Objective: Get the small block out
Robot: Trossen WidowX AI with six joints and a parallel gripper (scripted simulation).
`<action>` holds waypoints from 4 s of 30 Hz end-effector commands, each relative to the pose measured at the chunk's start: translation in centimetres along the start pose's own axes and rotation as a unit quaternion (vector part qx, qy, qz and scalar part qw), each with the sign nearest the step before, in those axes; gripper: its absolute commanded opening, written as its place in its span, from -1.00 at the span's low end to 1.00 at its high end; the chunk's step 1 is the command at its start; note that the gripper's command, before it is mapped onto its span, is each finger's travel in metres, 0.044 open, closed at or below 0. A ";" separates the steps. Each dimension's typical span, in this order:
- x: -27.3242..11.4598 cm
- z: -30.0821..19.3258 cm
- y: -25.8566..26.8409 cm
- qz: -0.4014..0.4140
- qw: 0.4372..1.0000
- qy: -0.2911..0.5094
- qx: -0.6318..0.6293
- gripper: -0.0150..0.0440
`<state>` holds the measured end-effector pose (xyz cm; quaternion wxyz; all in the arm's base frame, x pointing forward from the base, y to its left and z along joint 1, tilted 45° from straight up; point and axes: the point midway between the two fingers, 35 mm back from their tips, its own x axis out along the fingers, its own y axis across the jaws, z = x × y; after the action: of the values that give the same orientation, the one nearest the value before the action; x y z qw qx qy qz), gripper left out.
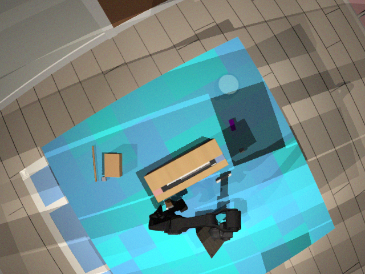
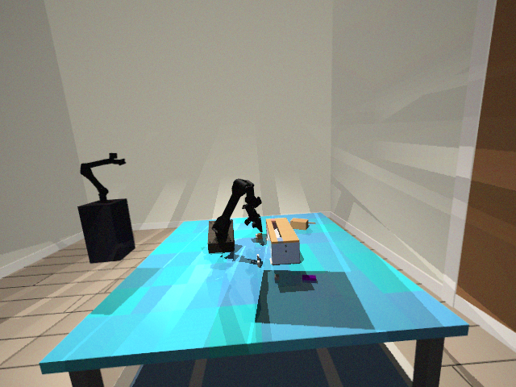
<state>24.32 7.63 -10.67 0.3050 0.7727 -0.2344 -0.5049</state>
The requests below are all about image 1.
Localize purple rectangular block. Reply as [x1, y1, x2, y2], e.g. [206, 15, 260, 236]
[229, 119, 236, 131]

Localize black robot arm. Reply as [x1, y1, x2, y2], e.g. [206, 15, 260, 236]
[148, 208, 241, 241]

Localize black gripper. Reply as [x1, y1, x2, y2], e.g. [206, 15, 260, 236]
[149, 199, 188, 219]

